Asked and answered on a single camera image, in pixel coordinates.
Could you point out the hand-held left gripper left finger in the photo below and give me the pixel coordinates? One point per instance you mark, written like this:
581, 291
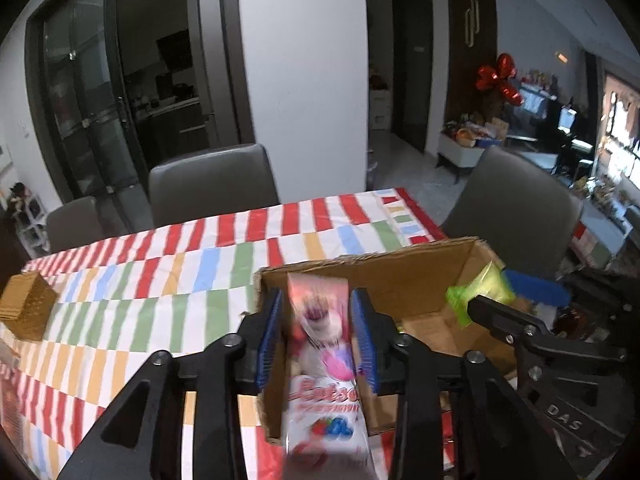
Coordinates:
267, 345

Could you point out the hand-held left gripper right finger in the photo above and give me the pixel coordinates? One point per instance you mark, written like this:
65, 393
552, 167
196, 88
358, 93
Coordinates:
362, 340

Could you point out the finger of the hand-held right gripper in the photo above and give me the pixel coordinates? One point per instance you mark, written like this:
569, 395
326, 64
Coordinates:
535, 287
505, 322

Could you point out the small green snack packet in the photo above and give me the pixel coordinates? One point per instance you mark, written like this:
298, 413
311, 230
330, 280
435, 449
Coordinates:
480, 285

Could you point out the brown cardboard box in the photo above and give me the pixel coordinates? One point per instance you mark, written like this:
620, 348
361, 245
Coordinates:
415, 285

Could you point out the white pink snack packet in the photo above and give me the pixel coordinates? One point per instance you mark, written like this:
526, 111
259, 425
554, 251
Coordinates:
320, 410

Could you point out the grey dining chair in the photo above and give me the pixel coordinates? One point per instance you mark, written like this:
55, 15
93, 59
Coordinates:
75, 225
215, 185
520, 210

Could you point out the striped colourful tablecloth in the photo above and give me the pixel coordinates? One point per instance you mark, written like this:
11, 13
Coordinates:
175, 270

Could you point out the red foil balloons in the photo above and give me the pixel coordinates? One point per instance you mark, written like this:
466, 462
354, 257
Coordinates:
500, 80

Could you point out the woven wicker box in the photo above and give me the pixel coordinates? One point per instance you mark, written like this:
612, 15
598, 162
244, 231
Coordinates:
27, 305

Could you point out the dark hallway door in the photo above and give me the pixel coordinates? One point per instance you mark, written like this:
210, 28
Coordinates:
412, 70

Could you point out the white shelf with toys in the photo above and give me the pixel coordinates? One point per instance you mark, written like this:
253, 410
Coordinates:
25, 215

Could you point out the dark sliding glass door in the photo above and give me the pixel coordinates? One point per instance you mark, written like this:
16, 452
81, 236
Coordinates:
100, 85

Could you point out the dark wood wall panel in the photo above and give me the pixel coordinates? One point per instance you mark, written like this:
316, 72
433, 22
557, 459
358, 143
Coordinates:
472, 75

